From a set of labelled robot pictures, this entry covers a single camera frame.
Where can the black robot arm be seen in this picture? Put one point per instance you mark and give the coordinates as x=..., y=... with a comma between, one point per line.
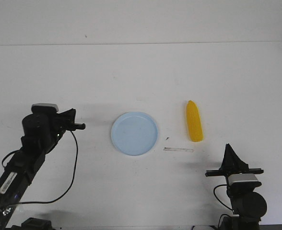
x=247, y=206
x=43, y=129

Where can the light blue round plate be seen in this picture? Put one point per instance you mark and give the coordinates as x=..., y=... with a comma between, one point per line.
x=134, y=133

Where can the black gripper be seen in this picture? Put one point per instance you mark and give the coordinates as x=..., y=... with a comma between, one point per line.
x=237, y=163
x=65, y=121

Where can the clear tape strip horizontal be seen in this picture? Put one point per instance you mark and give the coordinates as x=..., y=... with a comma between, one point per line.
x=178, y=149

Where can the yellow corn cob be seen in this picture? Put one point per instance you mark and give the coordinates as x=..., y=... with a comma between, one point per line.
x=193, y=122

